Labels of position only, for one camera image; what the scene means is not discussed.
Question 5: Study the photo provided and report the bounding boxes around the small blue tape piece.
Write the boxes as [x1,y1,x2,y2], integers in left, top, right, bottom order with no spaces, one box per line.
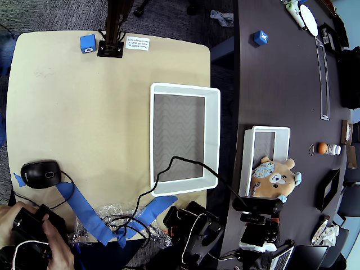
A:
[13,173,26,188]

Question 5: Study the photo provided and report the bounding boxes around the black webcam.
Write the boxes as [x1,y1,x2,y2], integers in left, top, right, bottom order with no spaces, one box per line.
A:
[232,196,284,215]

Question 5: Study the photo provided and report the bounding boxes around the black mouse cable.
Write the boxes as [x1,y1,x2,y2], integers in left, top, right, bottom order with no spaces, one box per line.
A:
[12,170,77,211]

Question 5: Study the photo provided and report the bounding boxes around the black webcam cable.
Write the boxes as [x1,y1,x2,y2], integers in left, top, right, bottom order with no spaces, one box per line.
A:
[105,156,245,250]

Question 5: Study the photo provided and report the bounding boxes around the black camera stand pole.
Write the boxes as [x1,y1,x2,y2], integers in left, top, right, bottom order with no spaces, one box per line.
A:
[97,0,133,59]

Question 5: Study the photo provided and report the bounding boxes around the white pill bottle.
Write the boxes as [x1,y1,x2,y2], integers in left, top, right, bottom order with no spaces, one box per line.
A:
[326,143,342,156]

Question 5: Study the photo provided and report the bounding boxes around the grey cloth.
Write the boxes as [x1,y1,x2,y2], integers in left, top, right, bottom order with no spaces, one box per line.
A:
[210,10,235,28]

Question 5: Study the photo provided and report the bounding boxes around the short blue tape strip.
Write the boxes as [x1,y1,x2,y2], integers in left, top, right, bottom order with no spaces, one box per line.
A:
[116,195,179,248]

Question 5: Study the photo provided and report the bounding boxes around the blue cube with white X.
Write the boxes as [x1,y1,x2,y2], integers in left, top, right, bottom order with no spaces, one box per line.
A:
[253,30,269,46]

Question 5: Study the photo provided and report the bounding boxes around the long blue tape strip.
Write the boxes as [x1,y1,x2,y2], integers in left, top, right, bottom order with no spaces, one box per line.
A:
[55,181,118,247]

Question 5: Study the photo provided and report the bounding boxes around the clear crinkled plastic wrap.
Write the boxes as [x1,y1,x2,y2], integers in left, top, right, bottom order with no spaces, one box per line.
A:
[69,202,174,249]

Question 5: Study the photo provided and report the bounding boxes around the black rectangular tray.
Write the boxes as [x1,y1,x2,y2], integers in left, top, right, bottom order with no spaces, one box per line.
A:
[314,168,341,213]

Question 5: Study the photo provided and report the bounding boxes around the large white plastic bin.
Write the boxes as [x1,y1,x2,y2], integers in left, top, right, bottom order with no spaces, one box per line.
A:
[149,82,221,197]

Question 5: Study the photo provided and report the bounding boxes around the tan plush bear toy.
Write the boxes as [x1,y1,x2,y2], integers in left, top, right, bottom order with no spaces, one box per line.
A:
[249,156,303,204]

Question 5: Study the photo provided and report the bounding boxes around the white round plate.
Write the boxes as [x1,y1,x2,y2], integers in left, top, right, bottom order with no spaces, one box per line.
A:
[298,3,320,37]

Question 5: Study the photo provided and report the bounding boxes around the flat brown cardboard piece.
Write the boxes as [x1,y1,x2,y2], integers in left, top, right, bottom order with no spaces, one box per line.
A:
[345,145,358,169]

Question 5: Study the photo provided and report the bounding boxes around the person's left hand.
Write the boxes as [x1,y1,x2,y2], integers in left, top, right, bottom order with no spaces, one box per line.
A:
[0,202,28,240]

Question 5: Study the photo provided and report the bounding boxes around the black office chair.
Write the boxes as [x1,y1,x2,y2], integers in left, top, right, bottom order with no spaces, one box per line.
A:
[327,227,352,270]
[341,165,360,217]

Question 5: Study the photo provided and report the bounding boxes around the black computer mouse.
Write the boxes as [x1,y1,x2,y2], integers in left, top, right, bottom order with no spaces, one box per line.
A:
[20,159,63,190]

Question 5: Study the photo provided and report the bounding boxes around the black open case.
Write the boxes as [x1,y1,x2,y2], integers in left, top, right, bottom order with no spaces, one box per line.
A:
[319,16,351,53]

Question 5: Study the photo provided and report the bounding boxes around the open laptop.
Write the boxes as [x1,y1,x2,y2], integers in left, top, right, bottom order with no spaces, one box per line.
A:
[268,244,330,270]

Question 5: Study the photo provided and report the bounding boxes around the white printed paper note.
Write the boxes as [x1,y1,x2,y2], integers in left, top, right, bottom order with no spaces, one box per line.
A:
[125,35,150,52]

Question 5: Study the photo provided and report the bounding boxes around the patterned snack wrapper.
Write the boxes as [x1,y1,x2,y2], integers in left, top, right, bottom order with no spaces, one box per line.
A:
[310,215,330,245]

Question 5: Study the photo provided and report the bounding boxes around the small white plastic bin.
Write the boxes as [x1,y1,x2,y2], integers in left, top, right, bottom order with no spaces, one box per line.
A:
[237,125,291,199]

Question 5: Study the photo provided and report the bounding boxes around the blue cube with white ring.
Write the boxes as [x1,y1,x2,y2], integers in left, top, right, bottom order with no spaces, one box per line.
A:
[79,34,97,54]

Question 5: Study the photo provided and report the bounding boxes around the crumpled white tissue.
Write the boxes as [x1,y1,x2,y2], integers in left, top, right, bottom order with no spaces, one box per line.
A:
[320,224,340,248]

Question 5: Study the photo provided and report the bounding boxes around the white bottle green cap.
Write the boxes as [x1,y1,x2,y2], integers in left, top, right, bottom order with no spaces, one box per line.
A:
[285,2,307,29]

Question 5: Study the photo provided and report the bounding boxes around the brown cardboard box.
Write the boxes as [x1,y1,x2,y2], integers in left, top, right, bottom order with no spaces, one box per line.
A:
[340,119,354,146]

